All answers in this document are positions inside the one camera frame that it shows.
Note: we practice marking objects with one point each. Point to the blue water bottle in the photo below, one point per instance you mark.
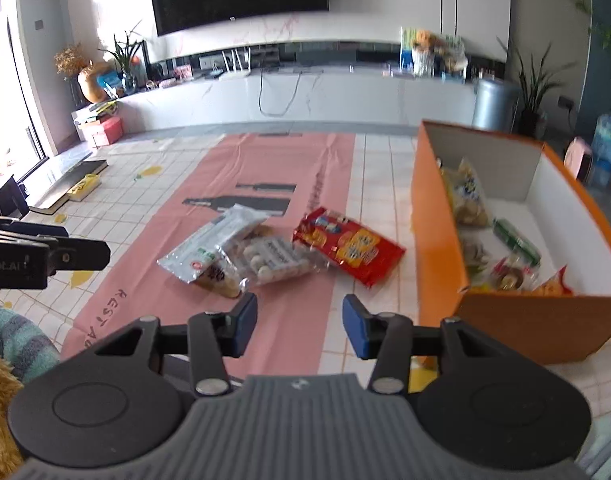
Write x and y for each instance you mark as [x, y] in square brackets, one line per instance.
[609, 140]

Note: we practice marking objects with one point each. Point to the white television cabinet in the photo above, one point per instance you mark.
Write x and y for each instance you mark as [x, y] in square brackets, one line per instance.
[345, 100]

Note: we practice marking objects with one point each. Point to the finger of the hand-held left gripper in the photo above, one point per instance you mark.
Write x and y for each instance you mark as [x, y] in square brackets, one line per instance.
[80, 256]
[45, 231]

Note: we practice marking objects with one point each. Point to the white cabinet doors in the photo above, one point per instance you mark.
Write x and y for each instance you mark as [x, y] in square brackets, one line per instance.
[475, 0]

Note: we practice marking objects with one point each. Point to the red packet of orange sticks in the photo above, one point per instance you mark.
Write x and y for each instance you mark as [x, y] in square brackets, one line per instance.
[555, 285]

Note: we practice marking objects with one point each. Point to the dried flower bunch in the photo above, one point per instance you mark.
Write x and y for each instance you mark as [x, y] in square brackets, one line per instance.
[70, 60]

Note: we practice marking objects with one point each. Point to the wall socket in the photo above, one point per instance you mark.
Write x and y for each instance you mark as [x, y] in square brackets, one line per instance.
[566, 102]

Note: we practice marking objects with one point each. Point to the pink fan heater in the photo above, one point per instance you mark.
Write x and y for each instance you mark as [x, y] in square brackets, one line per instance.
[578, 157]

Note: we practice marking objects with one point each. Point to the silver trash bin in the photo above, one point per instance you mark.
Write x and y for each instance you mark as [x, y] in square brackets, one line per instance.
[493, 107]

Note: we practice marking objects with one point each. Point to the green candy packet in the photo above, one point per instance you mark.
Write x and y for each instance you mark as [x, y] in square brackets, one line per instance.
[518, 242]

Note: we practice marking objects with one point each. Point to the green orchid plant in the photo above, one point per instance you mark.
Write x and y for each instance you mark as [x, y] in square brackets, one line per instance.
[125, 55]

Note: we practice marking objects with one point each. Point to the white cardboard box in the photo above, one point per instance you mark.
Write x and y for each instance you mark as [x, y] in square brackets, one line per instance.
[82, 116]

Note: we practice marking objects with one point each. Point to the yellow flat object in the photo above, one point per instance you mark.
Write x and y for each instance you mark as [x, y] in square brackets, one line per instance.
[82, 189]

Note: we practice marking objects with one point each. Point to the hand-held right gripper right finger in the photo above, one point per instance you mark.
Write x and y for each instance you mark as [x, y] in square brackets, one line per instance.
[355, 325]

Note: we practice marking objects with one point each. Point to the white router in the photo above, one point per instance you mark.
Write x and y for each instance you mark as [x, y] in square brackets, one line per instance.
[235, 74]

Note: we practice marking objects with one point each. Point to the silver white pouch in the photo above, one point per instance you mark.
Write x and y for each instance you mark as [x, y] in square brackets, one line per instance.
[200, 250]

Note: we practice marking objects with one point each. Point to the clear packet of white balls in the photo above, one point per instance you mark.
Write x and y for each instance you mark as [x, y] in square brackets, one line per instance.
[275, 260]

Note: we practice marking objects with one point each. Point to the orange cardboard box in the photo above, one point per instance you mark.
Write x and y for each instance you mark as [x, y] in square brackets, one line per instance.
[525, 325]

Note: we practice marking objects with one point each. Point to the green printed card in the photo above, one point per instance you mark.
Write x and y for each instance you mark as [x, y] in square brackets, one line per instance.
[407, 40]

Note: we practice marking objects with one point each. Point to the red biscuit packet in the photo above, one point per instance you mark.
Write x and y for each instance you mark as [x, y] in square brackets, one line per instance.
[355, 250]

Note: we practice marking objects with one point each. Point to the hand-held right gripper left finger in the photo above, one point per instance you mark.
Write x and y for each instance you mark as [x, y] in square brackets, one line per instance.
[245, 320]

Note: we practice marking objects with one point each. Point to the orange gourd vase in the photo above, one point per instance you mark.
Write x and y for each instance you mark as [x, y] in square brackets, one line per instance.
[90, 85]

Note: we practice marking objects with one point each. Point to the small clear brown snack packet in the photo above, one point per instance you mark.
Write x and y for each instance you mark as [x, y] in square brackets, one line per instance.
[510, 275]

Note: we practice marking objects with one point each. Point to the computer monitor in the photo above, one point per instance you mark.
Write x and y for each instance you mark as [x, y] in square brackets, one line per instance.
[12, 192]

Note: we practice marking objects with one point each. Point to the clear packet with green leaves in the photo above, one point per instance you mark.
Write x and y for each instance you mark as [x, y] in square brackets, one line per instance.
[475, 255]

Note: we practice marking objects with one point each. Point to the black book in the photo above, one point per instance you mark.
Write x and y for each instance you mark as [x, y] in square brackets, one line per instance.
[80, 170]

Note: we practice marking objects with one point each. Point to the decorated plate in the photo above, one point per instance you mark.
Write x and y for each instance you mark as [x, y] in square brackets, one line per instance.
[453, 47]

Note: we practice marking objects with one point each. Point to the potted long-leaf plant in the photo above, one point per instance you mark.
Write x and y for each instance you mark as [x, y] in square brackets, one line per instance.
[531, 121]

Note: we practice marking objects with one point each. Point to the pink tissue box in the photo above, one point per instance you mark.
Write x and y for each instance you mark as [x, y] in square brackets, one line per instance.
[183, 72]

